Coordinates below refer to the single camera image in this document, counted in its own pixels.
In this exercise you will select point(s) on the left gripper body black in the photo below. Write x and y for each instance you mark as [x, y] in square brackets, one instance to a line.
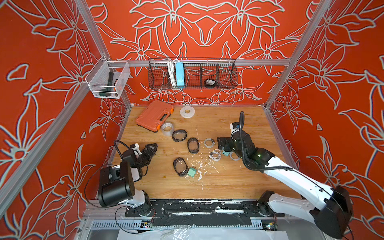
[140, 161]

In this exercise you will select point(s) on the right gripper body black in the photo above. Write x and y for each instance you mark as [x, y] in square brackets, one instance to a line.
[228, 146]

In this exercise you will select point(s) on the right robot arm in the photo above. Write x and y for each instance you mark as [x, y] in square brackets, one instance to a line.
[329, 208]

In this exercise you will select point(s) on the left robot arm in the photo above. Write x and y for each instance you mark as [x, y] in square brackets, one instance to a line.
[117, 182]

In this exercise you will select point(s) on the clear tape roll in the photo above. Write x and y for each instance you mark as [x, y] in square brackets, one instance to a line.
[168, 129]

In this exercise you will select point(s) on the orange tool case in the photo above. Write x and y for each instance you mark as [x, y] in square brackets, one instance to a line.
[154, 115]

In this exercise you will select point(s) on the green charger cube left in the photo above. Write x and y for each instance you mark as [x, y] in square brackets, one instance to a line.
[191, 172]

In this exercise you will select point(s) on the white tape roll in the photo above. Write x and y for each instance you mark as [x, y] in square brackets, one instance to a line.
[187, 112]

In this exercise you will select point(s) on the black item in basket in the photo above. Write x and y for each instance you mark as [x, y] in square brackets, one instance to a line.
[210, 84]

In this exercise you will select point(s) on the dark green tool in bin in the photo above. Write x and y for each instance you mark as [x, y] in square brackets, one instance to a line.
[107, 91]

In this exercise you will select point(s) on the blue power bank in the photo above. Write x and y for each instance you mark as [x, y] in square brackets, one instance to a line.
[180, 76]

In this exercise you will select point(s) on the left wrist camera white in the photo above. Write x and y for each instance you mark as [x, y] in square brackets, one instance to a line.
[136, 148]

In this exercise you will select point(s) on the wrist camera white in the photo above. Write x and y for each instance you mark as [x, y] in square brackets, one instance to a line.
[136, 148]
[234, 127]

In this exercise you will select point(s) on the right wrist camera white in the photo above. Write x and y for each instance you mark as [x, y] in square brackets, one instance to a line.
[234, 127]

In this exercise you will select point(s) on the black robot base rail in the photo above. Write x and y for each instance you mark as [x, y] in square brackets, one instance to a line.
[231, 214]

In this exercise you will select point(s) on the black wire wall basket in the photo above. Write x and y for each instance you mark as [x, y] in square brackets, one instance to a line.
[162, 73]

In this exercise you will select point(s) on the clear acrylic wall bin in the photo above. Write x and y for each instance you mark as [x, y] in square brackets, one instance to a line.
[99, 74]

